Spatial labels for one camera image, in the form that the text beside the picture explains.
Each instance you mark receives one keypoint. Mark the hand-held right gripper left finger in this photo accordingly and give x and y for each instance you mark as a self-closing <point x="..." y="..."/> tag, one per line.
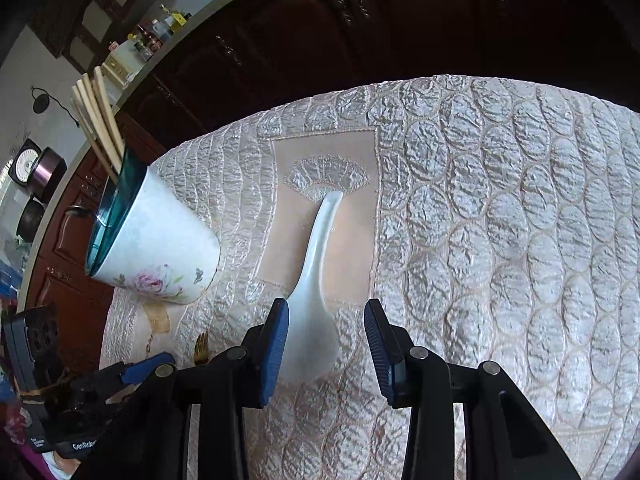
<point x="275" y="355"/>

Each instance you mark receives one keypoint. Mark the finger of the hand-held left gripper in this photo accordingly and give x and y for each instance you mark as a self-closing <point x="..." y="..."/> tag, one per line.
<point x="145" y="367"/>

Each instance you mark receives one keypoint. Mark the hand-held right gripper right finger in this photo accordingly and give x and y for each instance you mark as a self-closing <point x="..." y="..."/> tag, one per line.
<point x="380" y="355"/>

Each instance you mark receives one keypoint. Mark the white ceramic spoon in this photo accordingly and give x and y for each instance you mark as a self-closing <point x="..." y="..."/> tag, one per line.
<point x="310" y="330"/>

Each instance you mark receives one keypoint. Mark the white floral cup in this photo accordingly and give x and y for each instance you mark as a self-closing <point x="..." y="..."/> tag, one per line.
<point x="160" y="240"/>

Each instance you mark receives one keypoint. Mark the gold metal fork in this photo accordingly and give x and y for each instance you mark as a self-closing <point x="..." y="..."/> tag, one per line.
<point x="201" y="350"/>

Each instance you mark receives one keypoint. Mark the quilted satin tablecloth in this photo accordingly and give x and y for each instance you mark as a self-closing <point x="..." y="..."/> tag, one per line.
<point x="475" y="210"/>

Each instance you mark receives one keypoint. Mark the black cooking pot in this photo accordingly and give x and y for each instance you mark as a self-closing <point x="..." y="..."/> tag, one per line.
<point x="30" y="217"/>

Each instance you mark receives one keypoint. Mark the dark purple pot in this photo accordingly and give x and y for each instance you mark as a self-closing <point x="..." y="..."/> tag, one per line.
<point x="47" y="170"/>

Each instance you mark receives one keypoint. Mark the dial kitchen scale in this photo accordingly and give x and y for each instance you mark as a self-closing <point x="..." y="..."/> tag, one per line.
<point x="22" y="162"/>

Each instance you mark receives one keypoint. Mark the small cream drawer box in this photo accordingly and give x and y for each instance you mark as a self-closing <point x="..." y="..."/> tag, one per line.
<point x="117" y="65"/>

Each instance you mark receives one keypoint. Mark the dark wooden base cabinets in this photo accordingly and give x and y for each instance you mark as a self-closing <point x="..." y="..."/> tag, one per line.
<point x="400" y="25"/>

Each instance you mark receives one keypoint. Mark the group of condiment bottles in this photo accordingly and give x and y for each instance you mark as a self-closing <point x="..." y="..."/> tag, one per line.
<point x="160" y="30"/>

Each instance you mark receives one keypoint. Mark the wooden wall cabinet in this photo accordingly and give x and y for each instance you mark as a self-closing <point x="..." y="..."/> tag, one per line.
<point x="100" y="15"/>

